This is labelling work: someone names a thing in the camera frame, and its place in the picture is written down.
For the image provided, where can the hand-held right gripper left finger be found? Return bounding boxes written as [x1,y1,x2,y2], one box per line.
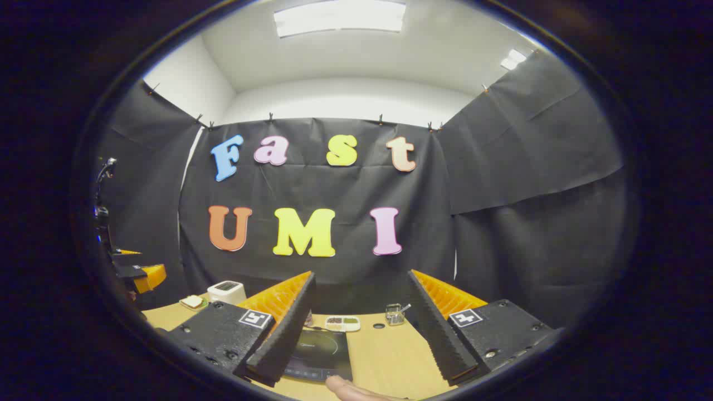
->
[167,271,318,388]

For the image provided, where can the white divided dish of grains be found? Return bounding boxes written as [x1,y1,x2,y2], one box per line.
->
[324,315,362,333]

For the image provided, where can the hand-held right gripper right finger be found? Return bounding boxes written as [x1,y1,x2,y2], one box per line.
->
[407,270,559,387]

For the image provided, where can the large ceiling light panel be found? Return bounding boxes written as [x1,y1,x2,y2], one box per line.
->
[273,0,407,38]

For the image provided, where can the small ceiling light panel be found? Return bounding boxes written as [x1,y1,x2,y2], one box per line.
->
[500,48,528,71]

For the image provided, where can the black induction cooktop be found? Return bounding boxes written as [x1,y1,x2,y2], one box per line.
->
[283,327,354,383]

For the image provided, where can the white toaster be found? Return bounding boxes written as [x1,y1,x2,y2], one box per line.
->
[207,280,247,306]

